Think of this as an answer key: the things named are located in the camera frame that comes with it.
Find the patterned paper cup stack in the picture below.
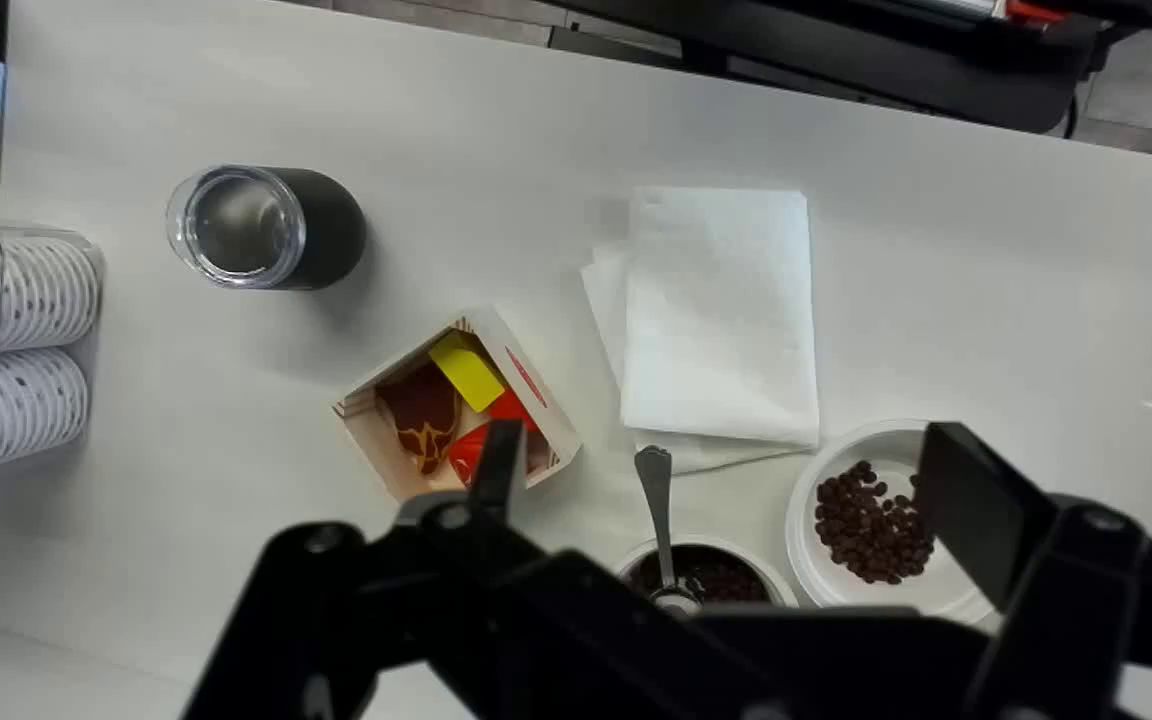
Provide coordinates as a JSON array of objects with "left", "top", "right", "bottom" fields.
[
  {"left": 0, "top": 229, "right": 102, "bottom": 353},
  {"left": 0, "top": 353, "right": 91, "bottom": 466}
]

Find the white bowl of coffee beans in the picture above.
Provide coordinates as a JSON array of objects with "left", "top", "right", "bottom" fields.
[{"left": 782, "top": 429, "right": 991, "bottom": 623}]

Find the wooden box with packets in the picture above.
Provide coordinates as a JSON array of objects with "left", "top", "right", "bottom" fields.
[{"left": 332, "top": 310, "right": 580, "bottom": 500}]

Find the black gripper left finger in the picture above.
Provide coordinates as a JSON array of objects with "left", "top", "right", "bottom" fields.
[{"left": 466, "top": 419, "right": 526, "bottom": 524}]

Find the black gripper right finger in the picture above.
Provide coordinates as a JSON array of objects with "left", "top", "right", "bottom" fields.
[{"left": 920, "top": 419, "right": 1056, "bottom": 614}]

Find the metal spoon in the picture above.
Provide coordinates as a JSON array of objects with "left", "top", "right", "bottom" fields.
[{"left": 631, "top": 445, "right": 699, "bottom": 614}]

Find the white bowl with dark grounds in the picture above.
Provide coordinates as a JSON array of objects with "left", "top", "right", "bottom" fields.
[{"left": 624, "top": 542, "right": 789, "bottom": 614}]

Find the white paper wipe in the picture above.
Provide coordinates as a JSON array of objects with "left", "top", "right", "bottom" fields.
[{"left": 580, "top": 185, "right": 822, "bottom": 472}]

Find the black tumbler with clear lid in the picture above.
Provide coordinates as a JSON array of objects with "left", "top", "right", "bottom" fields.
[{"left": 166, "top": 163, "right": 369, "bottom": 288}]

